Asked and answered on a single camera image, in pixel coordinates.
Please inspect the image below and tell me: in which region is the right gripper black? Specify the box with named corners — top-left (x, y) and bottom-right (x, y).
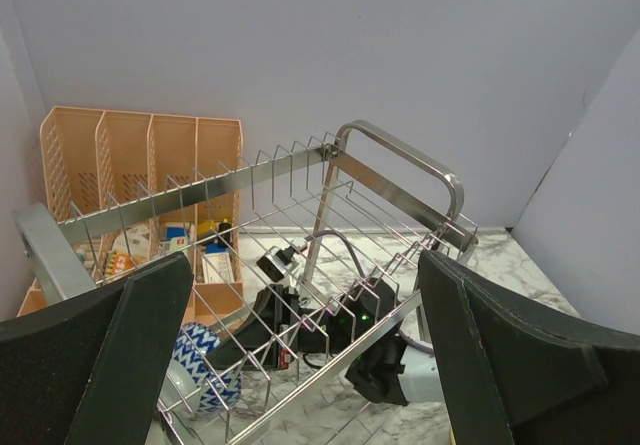
top-left (207, 277), bottom-right (399, 370)

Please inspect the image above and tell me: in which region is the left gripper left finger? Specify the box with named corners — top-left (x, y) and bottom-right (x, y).
top-left (1, 252), bottom-right (192, 444)

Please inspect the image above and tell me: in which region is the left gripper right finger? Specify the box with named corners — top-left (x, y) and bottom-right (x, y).
top-left (418, 251), bottom-right (639, 444)

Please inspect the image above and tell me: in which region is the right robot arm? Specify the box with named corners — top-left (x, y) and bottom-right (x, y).
top-left (206, 278), bottom-right (436, 406)

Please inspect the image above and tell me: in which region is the white blue box in organizer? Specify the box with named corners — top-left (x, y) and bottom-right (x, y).
top-left (202, 243), bottom-right (235, 283)

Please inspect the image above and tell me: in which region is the orange box in organizer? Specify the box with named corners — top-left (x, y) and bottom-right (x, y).
top-left (103, 251), bottom-right (147, 280)

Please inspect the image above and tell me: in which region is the green tube in organizer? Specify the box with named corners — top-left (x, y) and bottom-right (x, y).
top-left (159, 222), bottom-right (194, 256)

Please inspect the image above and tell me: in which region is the peach plastic file organizer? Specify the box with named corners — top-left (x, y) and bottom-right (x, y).
top-left (15, 106), bottom-right (246, 331)

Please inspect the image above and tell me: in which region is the steel wire dish rack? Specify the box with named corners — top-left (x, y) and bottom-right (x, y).
top-left (14, 121), bottom-right (477, 444)

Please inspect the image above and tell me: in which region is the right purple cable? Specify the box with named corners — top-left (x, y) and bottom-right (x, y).
top-left (307, 231), bottom-right (434, 356)

